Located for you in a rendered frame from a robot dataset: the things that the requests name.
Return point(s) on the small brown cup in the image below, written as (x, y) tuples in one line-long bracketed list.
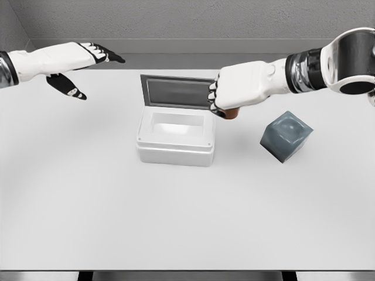
[(231, 113)]

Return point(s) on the grey-blue cube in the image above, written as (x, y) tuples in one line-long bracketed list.
[(285, 136)]

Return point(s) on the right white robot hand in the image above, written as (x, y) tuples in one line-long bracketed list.
[(240, 86)]

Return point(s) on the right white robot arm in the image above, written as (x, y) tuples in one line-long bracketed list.
[(325, 64)]

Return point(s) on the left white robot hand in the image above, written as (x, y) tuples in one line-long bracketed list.
[(70, 58)]

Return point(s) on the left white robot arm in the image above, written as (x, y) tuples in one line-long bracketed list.
[(20, 65)]

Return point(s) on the white box with open lid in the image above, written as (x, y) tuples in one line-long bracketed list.
[(175, 128)]

